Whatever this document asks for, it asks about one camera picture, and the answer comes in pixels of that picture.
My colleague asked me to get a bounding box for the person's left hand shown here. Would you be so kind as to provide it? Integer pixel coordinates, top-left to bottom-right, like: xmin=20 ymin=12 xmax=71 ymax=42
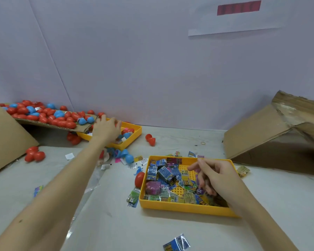
xmin=91 ymin=114 xmax=123 ymax=150

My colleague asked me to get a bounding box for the person's right hand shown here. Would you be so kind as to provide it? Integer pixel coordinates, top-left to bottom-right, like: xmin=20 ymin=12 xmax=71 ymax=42
xmin=187 ymin=158 xmax=254 ymax=212

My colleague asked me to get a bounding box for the yellow label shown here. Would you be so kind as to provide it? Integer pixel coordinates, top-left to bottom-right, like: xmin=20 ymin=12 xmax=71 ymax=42
xmin=237 ymin=165 xmax=251 ymax=178

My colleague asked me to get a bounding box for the pile of plastic eggs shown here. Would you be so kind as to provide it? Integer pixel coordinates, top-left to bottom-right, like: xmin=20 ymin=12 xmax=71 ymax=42
xmin=2 ymin=100 xmax=157 ymax=165

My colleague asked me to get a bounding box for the red plastic egg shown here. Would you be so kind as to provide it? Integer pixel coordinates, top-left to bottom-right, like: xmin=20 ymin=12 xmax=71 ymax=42
xmin=134 ymin=171 xmax=146 ymax=189

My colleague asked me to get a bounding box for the blue packet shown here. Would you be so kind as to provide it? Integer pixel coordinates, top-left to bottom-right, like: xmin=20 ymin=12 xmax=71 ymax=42
xmin=163 ymin=234 xmax=192 ymax=251

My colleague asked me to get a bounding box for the person's left forearm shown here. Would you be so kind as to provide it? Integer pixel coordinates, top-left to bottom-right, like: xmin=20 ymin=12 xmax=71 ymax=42
xmin=0 ymin=141 xmax=108 ymax=251

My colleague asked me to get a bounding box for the yellow tray under eggs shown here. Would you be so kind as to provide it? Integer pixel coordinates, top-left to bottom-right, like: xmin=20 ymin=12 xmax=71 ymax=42
xmin=77 ymin=120 xmax=143 ymax=151

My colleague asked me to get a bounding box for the torn flattened cardboard box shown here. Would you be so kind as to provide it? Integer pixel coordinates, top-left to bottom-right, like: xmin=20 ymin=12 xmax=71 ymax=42
xmin=222 ymin=90 xmax=314 ymax=177

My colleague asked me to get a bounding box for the yellow plastic tray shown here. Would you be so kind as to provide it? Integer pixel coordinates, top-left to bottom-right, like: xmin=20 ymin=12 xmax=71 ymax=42
xmin=139 ymin=155 xmax=240 ymax=218

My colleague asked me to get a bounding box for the brown cardboard sheet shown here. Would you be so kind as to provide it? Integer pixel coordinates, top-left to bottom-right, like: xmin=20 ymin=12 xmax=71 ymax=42
xmin=16 ymin=116 xmax=97 ymax=134

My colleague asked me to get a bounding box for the clear bag with coloured label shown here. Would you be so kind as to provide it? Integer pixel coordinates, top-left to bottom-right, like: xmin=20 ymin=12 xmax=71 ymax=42
xmin=33 ymin=165 xmax=113 ymax=238

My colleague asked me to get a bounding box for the tall brown cardboard box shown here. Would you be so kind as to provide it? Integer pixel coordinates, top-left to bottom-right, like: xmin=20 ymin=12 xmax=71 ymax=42
xmin=0 ymin=92 xmax=40 ymax=177

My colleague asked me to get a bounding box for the white paper sign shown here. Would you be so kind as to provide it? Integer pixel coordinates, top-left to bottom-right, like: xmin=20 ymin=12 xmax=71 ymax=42
xmin=188 ymin=0 xmax=289 ymax=37

